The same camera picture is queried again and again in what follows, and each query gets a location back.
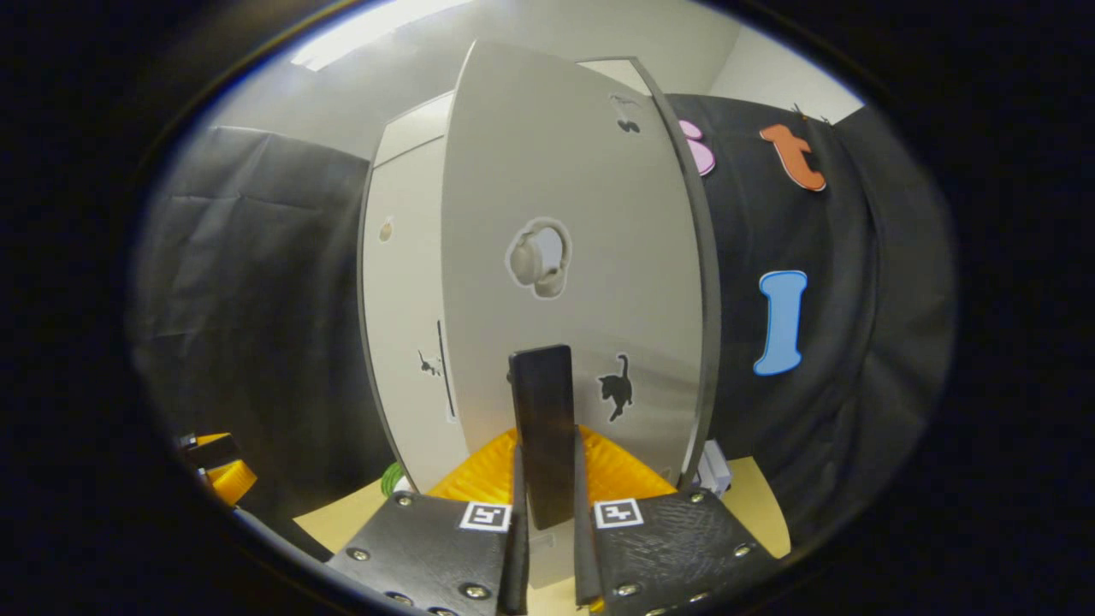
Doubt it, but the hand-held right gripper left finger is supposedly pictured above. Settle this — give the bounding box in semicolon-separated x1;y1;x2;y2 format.
329;428;531;616

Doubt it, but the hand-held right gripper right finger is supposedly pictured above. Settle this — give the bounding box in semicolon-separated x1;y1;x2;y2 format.
571;425;784;616

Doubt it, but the black door handle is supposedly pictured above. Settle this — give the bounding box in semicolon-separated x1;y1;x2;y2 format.
509;345;577;531

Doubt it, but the beige double-door shoe cabinet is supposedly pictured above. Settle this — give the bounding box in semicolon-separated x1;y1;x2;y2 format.
358;56;724;497

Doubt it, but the white packet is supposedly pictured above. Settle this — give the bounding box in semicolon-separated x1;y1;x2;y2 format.
697;441;732;497

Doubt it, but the black backdrop cloth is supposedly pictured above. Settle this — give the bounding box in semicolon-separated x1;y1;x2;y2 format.
128;92;957;548

